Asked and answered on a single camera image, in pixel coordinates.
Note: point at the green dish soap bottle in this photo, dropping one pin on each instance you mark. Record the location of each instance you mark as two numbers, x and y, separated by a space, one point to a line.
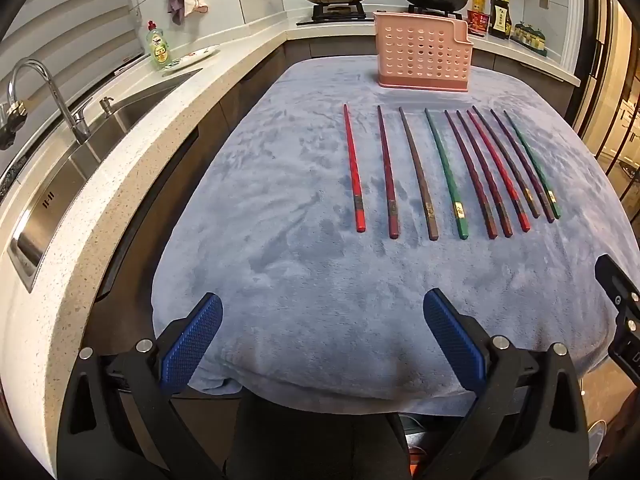
159 47

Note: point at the green chopstick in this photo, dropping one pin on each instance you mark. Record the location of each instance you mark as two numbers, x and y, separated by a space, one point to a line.
444 172
531 164

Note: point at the blue fleece blanket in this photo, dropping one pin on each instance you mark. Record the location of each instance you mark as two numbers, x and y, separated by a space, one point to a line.
300 210

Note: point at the purple chopstick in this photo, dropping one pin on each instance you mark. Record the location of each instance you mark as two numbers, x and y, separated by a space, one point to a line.
522 165

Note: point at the pink perforated utensil holder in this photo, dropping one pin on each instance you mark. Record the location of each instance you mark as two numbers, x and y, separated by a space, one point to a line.
420 50

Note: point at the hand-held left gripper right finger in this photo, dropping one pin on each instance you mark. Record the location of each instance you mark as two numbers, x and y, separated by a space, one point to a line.
452 335

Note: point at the black gas stove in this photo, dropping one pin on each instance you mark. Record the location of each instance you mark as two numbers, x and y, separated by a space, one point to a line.
340 12

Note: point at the yellow packet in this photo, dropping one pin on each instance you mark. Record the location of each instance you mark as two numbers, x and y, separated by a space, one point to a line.
479 1

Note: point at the chrome faucet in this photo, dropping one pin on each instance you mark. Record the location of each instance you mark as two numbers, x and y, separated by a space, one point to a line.
60 100

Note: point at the white patterned plate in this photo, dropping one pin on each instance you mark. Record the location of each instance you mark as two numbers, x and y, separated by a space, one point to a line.
197 55

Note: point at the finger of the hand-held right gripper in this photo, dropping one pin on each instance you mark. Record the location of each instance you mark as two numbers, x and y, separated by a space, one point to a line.
622 285

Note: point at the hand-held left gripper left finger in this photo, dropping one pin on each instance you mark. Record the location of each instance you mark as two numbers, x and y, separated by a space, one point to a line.
192 340

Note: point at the dark red chopstick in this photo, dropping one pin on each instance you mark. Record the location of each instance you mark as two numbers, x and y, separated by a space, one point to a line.
386 170

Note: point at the dark sauce bottle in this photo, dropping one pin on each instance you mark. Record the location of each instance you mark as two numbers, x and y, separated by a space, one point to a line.
500 17

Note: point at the dark brown chopstick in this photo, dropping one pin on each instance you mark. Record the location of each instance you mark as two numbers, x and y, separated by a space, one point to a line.
506 162

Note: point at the glass door with black frame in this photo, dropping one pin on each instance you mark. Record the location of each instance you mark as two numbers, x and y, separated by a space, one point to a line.
612 85

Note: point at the black faucet fitting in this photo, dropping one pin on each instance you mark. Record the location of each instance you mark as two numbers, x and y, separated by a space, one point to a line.
10 127

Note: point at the stainless steel sink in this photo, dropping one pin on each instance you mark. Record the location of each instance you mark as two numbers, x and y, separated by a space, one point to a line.
60 190

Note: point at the set of spice jars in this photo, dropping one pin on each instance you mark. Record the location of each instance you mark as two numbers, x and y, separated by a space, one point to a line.
530 37

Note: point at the white window blinds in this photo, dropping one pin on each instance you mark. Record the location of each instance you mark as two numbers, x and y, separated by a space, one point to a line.
65 25

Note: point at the black wok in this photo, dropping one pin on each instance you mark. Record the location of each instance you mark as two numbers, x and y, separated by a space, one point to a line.
432 2

